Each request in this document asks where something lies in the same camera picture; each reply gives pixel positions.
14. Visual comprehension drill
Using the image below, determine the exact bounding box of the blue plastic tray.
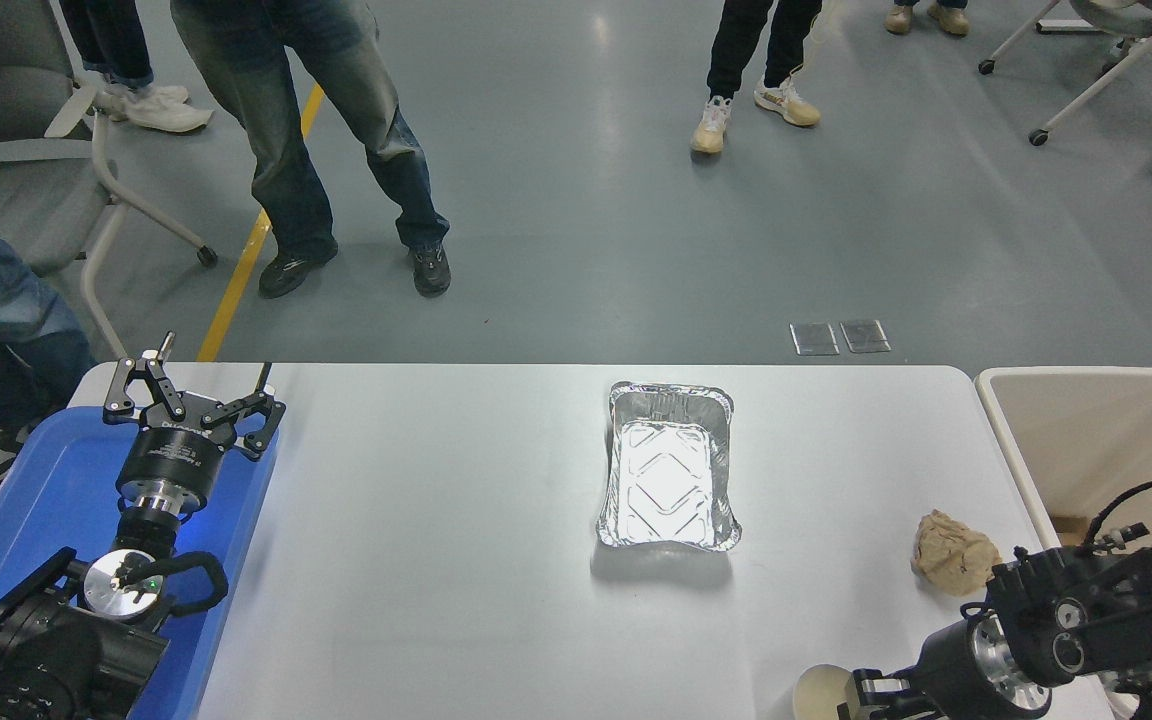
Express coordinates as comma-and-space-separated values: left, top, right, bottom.
0, 405, 282, 720

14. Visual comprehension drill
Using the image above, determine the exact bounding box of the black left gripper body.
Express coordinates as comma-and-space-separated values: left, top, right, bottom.
115, 392, 238, 502

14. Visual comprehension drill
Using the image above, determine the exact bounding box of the person with white shoes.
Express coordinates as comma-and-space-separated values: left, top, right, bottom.
56, 0, 214, 134

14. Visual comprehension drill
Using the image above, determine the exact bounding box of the person with beige shoes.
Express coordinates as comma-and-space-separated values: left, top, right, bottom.
690, 0, 822, 155

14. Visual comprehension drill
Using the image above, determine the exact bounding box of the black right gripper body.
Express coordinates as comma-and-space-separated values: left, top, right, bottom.
912, 619, 1008, 720

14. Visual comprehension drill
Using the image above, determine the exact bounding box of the white paper cup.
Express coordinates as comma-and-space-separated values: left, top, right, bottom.
794, 664, 862, 720

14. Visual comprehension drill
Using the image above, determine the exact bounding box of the white-framed wheeled chair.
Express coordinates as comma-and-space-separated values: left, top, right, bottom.
976, 0, 1152, 147

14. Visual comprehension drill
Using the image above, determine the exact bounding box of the large pale bin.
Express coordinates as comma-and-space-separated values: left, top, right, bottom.
974, 366, 1152, 720

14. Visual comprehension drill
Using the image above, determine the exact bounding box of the person with tan shoes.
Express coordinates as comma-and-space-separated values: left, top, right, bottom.
884, 0, 970, 37

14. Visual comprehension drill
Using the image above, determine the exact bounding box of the grey office chair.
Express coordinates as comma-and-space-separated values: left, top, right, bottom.
0, 0, 219, 361

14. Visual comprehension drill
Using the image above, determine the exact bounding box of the crumpled tan paper ball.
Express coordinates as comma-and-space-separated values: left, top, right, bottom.
911, 510, 1003, 597

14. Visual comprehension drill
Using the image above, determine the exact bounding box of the silver foil tray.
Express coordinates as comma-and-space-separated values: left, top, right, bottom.
595, 380, 743, 553

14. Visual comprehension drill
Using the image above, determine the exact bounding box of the standing person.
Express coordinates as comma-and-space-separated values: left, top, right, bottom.
169, 0, 453, 300

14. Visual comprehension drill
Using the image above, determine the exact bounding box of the metal floor plate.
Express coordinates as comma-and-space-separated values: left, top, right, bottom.
789, 322, 840, 356
840, 319, 892, 354

